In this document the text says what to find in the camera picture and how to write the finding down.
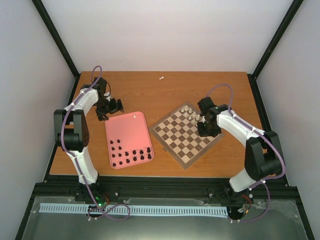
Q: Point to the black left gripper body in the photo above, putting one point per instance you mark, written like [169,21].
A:
[105,107]

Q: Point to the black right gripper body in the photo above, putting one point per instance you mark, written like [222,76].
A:
[208,129]

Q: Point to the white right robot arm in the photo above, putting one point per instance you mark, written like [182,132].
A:
[263,159]

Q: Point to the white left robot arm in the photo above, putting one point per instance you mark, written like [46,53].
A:
[71,131]

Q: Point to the wooden chess board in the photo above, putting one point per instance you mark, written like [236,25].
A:
[179,136]

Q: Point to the pink plastic tray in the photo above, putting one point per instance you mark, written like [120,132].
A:
[134,136]

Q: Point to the light blue cable duct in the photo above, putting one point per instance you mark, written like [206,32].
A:
[136,210]

